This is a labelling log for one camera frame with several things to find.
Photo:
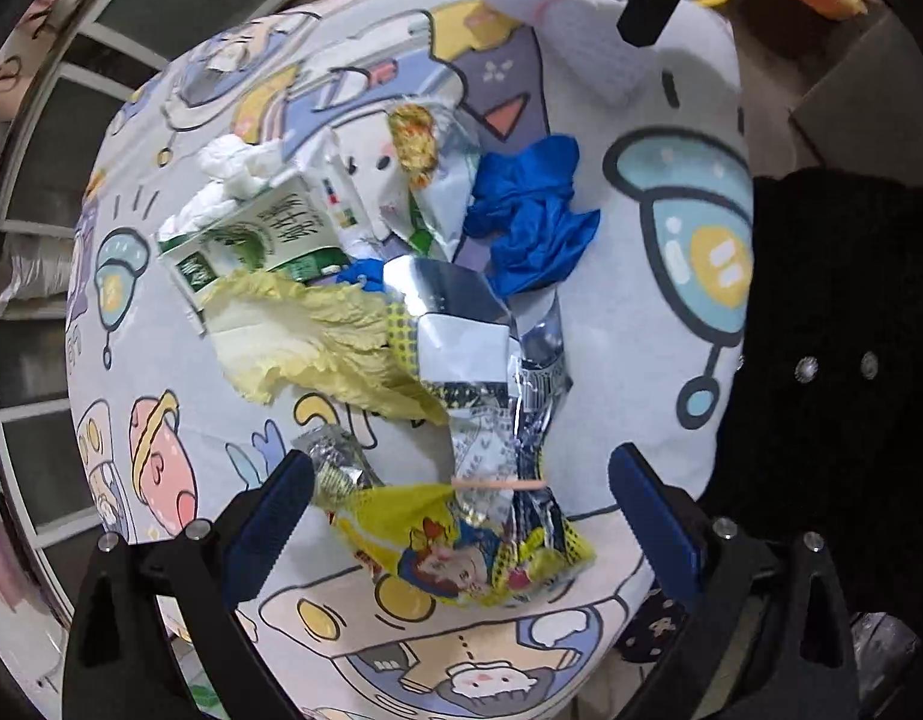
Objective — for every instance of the dark flowered cloth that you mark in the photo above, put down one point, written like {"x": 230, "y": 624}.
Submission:
{"x": 656, "y": 630}

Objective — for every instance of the silver wrapper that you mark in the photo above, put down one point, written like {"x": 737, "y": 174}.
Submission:
{"x": 536, "y": 375}

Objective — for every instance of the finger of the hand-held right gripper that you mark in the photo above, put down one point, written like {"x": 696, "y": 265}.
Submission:
{"x": 645, "y": 11}

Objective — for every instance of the large blue rubber glove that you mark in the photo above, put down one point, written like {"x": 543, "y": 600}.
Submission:
{"x": 536, "y": 232}

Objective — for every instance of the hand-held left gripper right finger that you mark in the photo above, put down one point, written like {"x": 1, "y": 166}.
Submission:
{"x": 656, "y": 517}

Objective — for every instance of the black jacket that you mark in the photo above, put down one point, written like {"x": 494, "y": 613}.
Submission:
{"x": 844, "y": 300}

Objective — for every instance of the small silver sachet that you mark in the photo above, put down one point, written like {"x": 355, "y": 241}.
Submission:
{"x": 334, "y": 465}

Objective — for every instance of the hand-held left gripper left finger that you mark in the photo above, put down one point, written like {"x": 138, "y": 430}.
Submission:
{"x": 270, "y": 517}

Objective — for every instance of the yellow cartoon snack packet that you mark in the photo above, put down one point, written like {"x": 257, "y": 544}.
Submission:
{"x": 446, "y": 547}

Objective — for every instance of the silver foil packet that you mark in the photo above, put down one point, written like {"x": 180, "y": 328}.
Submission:
{"x": 446, "y": 300}

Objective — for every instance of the clear plastic bag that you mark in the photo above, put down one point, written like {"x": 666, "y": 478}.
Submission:
{"x": 881, "y": 645}

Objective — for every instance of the silver packet with yellow print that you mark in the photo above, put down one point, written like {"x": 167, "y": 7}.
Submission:
{"x": 439, "y": 187}

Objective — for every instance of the white tissue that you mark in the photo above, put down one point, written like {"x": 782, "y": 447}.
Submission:
{"x": 229, "y": 165}

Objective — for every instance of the small blue rubber glove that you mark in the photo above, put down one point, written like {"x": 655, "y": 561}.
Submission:
{"x": 364, "y": 270}

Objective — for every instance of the green white milk carton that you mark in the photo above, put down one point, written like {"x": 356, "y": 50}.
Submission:
{"x": 281, "y": 232}

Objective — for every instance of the glass door cabinet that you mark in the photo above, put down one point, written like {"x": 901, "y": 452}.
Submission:
{"x": 124, "y": 7}

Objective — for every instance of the cardboard box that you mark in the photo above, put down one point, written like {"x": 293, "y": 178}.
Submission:
{"x": 874, "y": 82}

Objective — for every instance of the napa cabbage leaf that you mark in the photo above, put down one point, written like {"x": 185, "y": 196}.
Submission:
{"x": 311, "y": 337}

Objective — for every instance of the cartoon printed tablecloth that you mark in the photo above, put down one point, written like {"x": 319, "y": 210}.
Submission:
{"x": 619, "y": 360}

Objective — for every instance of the white rolled towel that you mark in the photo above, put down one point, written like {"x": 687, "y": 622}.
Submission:
{"x": 574, "y": 37}

